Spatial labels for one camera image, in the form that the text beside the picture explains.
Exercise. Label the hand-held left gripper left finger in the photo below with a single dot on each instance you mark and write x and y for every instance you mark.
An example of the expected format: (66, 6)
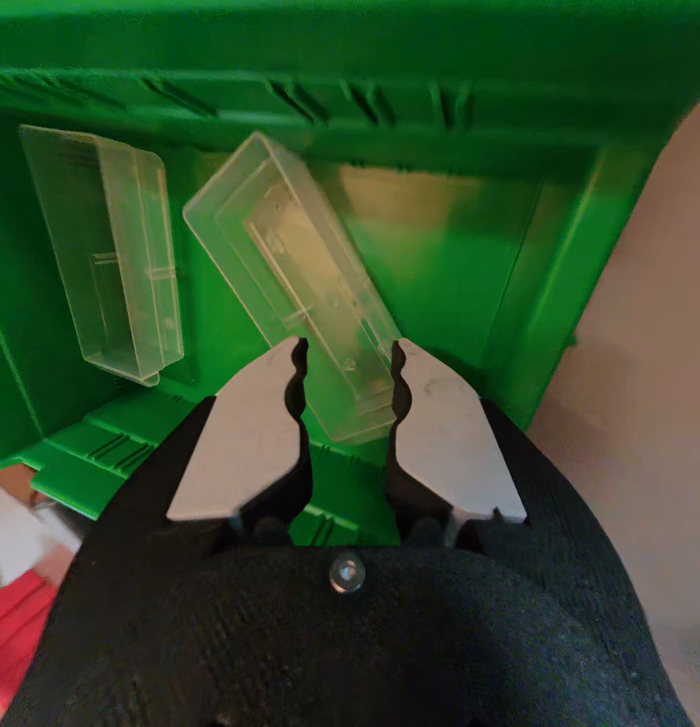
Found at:
(242, 443)

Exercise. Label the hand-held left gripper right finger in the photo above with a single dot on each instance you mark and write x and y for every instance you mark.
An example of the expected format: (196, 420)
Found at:
(452, 443)

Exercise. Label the clear plastic drawer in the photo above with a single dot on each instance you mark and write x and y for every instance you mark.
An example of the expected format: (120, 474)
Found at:
(293, 272)
(111, 255)

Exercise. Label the green plastic bin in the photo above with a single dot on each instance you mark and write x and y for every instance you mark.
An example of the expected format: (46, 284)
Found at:
(452, 255)

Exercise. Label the red bag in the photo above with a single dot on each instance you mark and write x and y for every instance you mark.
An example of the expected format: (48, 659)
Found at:
(15, 630)

